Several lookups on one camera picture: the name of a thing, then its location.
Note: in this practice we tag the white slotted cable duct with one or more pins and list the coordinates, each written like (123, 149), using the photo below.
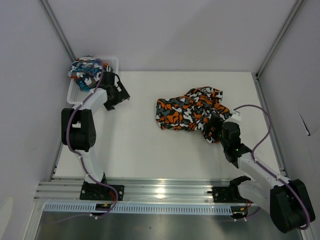
(139, 208)

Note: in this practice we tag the left aluminium side rail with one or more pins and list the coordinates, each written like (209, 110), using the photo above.
(55, 161)

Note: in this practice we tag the aluminium side rail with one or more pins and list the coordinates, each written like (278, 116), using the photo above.
(55, 161)
(273, 137)

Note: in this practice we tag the right aluminium corner post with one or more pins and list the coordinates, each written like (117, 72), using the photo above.
(289, 20)

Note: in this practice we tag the orange black camouflage shorts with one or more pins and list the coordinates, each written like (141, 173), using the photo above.
(200, 109)

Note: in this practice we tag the left aluminium corner post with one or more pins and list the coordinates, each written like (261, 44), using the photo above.
(53, 20)

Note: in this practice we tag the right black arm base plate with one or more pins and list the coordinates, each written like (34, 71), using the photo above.
(227, 194)

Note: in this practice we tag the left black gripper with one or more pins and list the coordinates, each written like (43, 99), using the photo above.
(110, 105)

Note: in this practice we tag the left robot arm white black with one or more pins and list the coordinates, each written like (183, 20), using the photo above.
(78, 131)

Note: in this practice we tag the white plastic basket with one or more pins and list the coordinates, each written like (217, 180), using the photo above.
(76, 95)

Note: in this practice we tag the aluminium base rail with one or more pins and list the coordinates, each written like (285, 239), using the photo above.
(134, 190)

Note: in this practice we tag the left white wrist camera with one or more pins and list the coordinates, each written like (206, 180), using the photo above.
(122, 93)

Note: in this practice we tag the blue patterned shorts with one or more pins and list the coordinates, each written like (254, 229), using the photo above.
(86, 71)

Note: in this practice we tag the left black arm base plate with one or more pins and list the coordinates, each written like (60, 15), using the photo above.
(96, 192)

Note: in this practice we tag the right aluminium side rail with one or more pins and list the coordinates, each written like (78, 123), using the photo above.
(273, 137)

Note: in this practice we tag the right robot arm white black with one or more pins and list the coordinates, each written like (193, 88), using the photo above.
(286, 201)

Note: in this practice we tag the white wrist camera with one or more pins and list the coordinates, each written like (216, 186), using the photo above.
(122, 93)
(235, 117)

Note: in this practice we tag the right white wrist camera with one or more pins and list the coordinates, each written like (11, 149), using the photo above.
(235, 117)

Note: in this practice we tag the aluminium corner post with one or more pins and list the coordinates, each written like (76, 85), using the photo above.
(53, 20)
(289, 20)

